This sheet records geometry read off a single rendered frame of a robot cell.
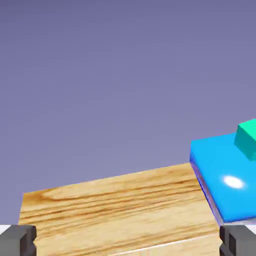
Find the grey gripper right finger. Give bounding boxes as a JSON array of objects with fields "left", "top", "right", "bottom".
[{"left": 219, "top": 224, "right": 256, "bottom": 256}]

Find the large blue box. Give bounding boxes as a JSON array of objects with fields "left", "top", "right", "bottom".
[{"left": 189, "top": 132, "right": 256, "bottom": 226}]

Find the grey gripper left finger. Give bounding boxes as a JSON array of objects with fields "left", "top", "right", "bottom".
[{"left": 0, "top": 224, "right": 38, "bottom": 256}]

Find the small green cube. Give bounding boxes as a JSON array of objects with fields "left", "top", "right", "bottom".
[{"left": 233, "top": 118, "right": 256, "bottom": 162}]

